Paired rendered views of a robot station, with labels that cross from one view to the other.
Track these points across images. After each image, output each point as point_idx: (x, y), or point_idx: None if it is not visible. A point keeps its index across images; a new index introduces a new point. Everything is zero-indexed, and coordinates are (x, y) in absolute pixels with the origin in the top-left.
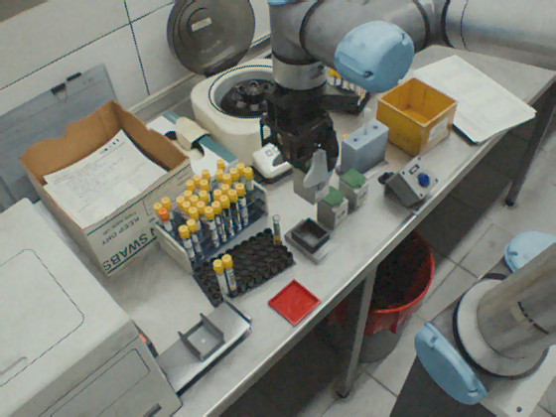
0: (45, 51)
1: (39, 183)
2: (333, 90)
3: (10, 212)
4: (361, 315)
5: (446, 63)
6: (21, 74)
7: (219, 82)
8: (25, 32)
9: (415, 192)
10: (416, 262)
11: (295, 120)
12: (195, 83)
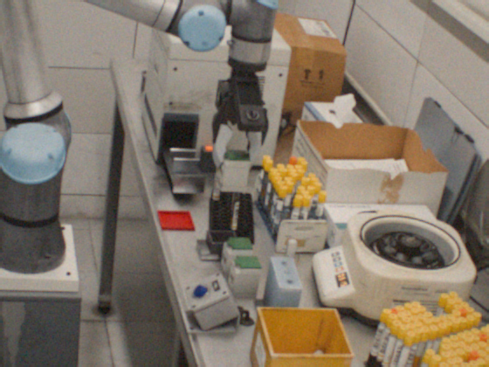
0: (473, 99)
1: (367, 123)
2: (245, 95)
3: (281, 42)
4: None
5: None
6: (459, 97)
7: (444, 238)
8: (474, 72)
9: (193, 283)
10: None
11: (230, 75)
12: None
